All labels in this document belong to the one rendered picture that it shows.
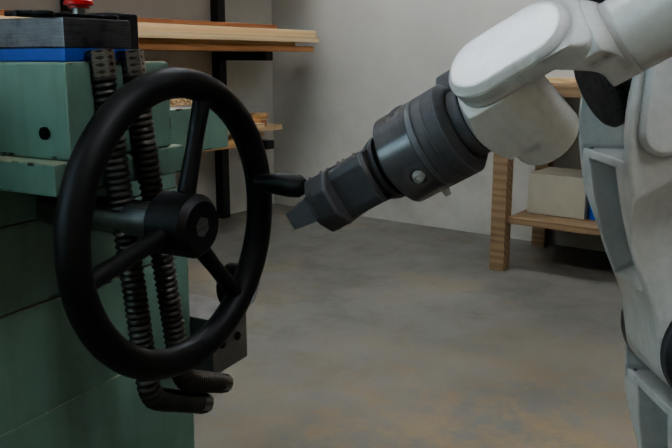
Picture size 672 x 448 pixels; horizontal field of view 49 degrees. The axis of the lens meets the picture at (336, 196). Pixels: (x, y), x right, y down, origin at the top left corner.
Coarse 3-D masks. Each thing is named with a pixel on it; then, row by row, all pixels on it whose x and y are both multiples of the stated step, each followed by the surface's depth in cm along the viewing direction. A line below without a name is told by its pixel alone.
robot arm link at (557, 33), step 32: (544, 0) 60; (576, 0) 59; (512, 32) 60; (544, 32) 57; (576, 32) 57; (608, 32) 57; (480, 64) 61; (512, 64) 58; (544, 64) 57; (576, 64) 58; (608, 64) 58; (480, 96) 60
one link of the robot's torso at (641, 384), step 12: (636, 360) 103; (636, 372) 101; (648, 372) 102; (636, 384) 100; (648, 384) 98; (660, 384) 98; (636, 396) 100; (648, 396) 100; (660, 396) 94; (636, 408) 101; (648, 408) 100; (660, 408) 100; (636, 420) 101; (648, 420) 100; (660, 420) 100; (636, 432) 102; (648, 432) 101; (660, 432) 101; (648, 444) 101; (660, 444) 101
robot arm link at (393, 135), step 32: (384, 128) 67; (352, 160) 68; (384, 160) 66; (416, 160) 65; (320, 192) 68; (352, 192) 69; (384, 192) 68; (416, 192) 67; (448, 192) 69; (320, 224) 69
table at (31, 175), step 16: (176, 112) 94; (176, 128) 94; (208, 128) 100; (224, 128) 103; (176, 144) 81; (208, 144) 100; (224, 144) 103; (0, 160) 69; (16, 160) 69; (32, 160) 69; (48, 160) 69; (128, 160) 74; (160, 160) 78; (176, 160) 80; (0, 176) 69; (16, 176) 68; (32, 176) 67; (48, 176) 66; (32, 192) 68; (48, 192) 67
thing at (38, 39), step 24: (0, 24) 71; (24, 24) 69; (48, 24) 68; (72, 24) 68; (96, 24) 70; (120, 24) 73; (0, 48) 71; (24, 48) 70; (48, 48) 68; (72, 48) 68; (96, 48) 71; (120, 48) 73
